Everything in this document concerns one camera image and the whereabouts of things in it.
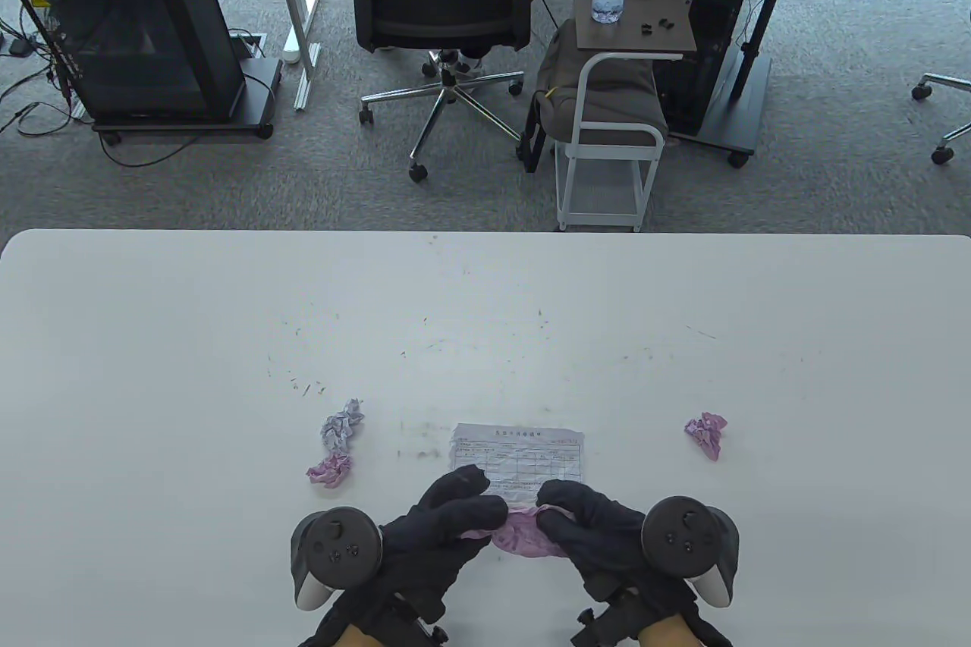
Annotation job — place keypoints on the person's right hand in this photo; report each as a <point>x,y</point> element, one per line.
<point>599,533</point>

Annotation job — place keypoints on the black glass computer case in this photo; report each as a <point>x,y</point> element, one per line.
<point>129,32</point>

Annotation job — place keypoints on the black standing desk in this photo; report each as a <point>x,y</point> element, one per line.
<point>747,116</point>

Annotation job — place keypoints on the black computer tower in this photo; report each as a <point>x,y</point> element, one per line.
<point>721,10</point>

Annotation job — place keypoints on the person's left forearm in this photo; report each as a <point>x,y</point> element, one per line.
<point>360,638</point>

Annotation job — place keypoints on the grey fabric bag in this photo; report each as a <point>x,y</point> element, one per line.
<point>557,82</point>

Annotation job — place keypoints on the white paper invoice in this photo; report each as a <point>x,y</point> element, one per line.
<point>523,453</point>
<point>341,427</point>

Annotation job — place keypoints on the brown side table white frame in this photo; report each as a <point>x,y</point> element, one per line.
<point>660,40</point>

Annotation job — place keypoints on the chrome chair base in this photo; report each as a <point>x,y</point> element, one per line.
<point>952,135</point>

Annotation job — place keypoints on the person's left hand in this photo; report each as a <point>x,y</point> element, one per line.
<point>425,541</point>

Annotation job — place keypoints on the black wheeled platform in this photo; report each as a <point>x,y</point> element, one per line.
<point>258,82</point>

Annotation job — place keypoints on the small black power adapter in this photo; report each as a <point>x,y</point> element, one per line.
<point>18,48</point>

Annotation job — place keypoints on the pink paper invoice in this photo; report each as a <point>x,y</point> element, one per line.
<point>707,433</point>
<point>329,469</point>
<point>523,537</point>

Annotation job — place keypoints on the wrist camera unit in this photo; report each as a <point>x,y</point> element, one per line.
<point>607,624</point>
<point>421,613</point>

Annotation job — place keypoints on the black and grey hand controller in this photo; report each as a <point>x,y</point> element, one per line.
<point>686,533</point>
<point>337,544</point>

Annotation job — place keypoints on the floor socket box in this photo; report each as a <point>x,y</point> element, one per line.
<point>246,45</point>

